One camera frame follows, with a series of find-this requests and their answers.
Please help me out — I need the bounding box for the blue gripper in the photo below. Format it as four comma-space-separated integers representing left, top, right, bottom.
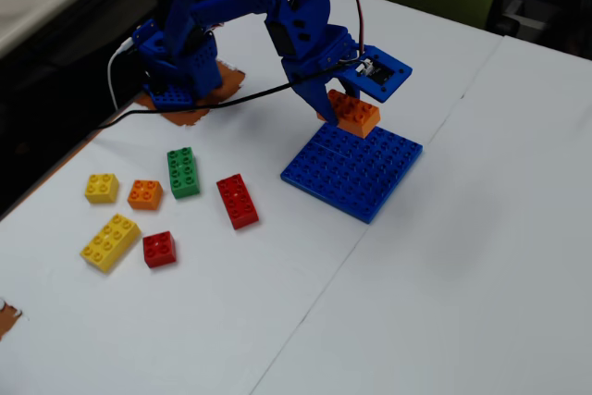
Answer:
278, 26, 366, 128

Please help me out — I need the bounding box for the orange 2x4 building block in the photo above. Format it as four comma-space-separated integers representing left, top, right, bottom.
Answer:
316, 89, 381, 140

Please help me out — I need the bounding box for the red 2x4 building block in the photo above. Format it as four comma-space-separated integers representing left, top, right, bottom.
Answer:
216, 173, 260, 230

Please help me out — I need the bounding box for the blue studded base block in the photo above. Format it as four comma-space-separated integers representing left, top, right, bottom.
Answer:
147, 83, 196, 113

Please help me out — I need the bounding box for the green 2x4 building block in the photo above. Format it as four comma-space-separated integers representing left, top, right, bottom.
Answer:
166, 146, 202, 200

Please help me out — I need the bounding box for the orange 2x2 building block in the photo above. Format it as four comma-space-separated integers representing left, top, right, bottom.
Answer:
127, 179, 165, 211

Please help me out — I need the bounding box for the red 2x2 building block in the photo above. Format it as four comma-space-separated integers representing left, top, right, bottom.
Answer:
142, 230, 178, 269

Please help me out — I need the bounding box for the yellow 2x2 building block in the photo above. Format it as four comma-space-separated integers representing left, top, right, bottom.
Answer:
83, 173, 120, 204

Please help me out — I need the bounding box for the yellow 2x4 building block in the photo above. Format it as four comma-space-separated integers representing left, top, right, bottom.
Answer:
80, 213, 142, 275

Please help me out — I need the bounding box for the blue 8x8 studded plate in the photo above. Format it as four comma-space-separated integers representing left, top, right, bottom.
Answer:
279, 120, 425, 225

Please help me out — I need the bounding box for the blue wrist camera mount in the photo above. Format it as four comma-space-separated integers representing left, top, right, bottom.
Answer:
335, 44, 413, 104

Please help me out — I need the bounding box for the black camera cable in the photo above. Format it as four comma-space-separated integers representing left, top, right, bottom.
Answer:
92, 55, 371, 132

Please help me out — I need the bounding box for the gripper servo wire bundle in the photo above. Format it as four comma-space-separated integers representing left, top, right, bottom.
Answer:
316, 0, 371, 56

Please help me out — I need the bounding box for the white power cable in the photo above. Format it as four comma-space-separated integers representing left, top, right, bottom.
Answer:
106, 37, 141, 112

